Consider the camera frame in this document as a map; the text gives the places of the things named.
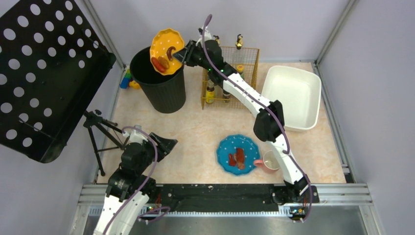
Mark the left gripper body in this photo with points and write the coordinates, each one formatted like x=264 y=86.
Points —
x=160 y=146

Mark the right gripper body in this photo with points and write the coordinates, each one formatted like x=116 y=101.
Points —
x=186 y=54

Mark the yellow dotted plate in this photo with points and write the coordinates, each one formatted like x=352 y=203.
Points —
x=161 y=42

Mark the glass oil bottle clear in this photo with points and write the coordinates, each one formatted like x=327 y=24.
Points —
x=217 y=39

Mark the small yellow label bottle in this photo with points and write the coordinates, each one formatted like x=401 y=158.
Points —
x=210 y=92

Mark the glass oil bottle brown liquid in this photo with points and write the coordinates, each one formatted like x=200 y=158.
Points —
x=239 y=48

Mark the sauce bottle yellow cap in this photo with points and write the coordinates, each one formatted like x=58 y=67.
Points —
x=240 y=70

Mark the small black cap bottle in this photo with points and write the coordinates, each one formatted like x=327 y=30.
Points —
x=226 y=97

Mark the blue dotted plate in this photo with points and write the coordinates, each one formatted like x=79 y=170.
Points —
x=228 y=145

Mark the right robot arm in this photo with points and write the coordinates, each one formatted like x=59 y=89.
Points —
x=269 y=116

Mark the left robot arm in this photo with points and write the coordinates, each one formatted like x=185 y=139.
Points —
x=128 y=188

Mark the dark curved sausage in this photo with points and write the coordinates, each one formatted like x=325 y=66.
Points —
x=169 y=53

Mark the brown food piece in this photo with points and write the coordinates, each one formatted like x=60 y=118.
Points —
x=165 y=63

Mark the red sausage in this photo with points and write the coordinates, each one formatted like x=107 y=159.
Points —
x=157 y=65

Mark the black ribbed trash bin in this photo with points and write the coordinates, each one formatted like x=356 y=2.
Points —
x=166 y=93

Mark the colourful toy blocks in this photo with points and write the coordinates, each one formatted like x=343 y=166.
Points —
x=128 y=82

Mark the black tripod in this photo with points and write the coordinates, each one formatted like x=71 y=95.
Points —
x=108 y=128

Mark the red meat pieces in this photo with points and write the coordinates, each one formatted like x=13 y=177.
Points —
x=237 y=159

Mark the pink mug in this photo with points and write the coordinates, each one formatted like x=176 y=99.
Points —
x=268 y=163

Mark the white plastic tub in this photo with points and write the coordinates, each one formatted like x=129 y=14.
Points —
x=299 y=92

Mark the black perforated stand panel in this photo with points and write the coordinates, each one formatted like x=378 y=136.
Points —
x=52 y=64

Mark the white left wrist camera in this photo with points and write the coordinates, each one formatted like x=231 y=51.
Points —
x=133 y=134

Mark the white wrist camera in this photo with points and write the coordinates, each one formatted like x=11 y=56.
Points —
x=204 y=33
x=133 y=134

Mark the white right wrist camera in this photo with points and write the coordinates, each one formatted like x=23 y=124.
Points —
x=204 y=33

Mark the gold wire basket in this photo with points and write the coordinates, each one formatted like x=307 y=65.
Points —
x=246 y=57

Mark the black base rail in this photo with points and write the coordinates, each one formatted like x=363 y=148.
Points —
x=230 y=197

